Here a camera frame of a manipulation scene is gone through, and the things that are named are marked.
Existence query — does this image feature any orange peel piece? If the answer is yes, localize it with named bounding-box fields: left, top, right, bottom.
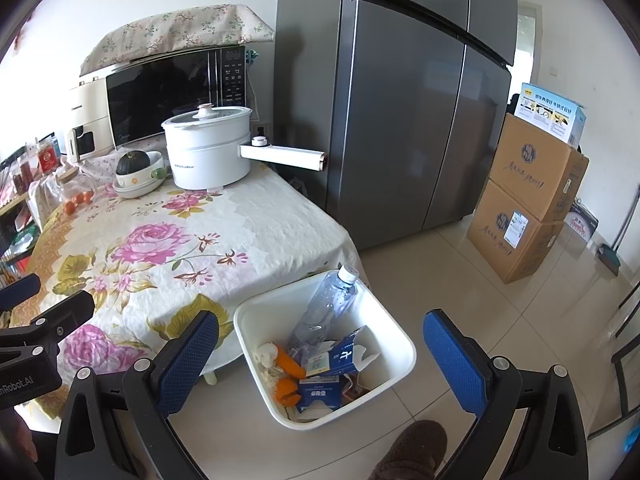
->
left=273, top=377, right=302, bottom=408
left=274, top=344, right=306, bottom=379

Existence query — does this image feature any small blue white carton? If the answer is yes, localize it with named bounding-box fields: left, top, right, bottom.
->
left=305, top=325, right=380, bottom=378

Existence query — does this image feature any blue cardboard food box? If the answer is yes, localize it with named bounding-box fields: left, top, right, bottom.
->
left=296, top=374, right=358, bottom=412

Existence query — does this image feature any clear plastic water bottle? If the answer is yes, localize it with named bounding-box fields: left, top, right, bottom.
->
left=286, top=264, right=359, bottom=364

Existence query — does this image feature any white plastic trash bin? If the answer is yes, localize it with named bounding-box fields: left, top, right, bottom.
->
left=233, top=271, right=416, bottom=431

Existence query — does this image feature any person's left hand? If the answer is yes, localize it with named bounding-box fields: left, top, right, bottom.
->
left=1, top=408, right=38, bottom=463

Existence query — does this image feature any wooden shelf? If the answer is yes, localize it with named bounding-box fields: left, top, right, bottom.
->
left=1, top=145, right=34, bottom=256

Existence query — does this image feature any black chair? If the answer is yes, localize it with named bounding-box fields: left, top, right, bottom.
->
left=587, top=283, right=639, bottom=441

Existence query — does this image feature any brown slipper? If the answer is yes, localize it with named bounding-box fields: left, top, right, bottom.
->
left=369, top=419, right=448, bottom=480

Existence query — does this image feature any floral tablecloth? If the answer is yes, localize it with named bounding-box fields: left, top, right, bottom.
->
left=8, top=148, right=369, bottom=421

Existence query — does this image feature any glass jar with cork lid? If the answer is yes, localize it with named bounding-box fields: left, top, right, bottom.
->
left=54, top=167, right=96, bottom=216

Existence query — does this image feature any red labelled spice jar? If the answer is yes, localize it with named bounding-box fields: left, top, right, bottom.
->
left=37, top=139, right=58, bottom=174

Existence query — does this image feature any white bowl with squash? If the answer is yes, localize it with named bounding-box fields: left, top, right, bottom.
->
left=113, top=151, right=167, bottom=200

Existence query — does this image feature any garlic bulb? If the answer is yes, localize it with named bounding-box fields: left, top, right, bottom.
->
left=255, top=342, right=279, bottom=370

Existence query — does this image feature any lower cardboard box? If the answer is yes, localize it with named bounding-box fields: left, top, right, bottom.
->
left=466, top=180, right=564, bottom=284

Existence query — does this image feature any broom and dustpan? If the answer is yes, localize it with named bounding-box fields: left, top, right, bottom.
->
left=597, top=191, right=639, bottom=276

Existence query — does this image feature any black microwave oven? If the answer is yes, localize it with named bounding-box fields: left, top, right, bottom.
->
left=96, top=46, right=247, bottom=148

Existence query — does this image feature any white electric cooking pot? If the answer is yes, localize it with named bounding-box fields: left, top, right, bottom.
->
left=162, top=103, right=326, bottom=191

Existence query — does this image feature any upper cardboard box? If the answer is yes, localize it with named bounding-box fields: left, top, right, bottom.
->
left=489, top=114, right=589, bottom=222

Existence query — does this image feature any blue white product box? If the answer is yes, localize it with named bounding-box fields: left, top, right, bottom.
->
left=514, top=84, right=587, bottom=148

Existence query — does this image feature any floral microwave cover cloth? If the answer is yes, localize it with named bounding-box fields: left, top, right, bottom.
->
left=80, top=3, right=274, bottom=76

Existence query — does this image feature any grey refrigerator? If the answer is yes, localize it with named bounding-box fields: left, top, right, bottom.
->
left=273, top=0, right=518, bottom=249

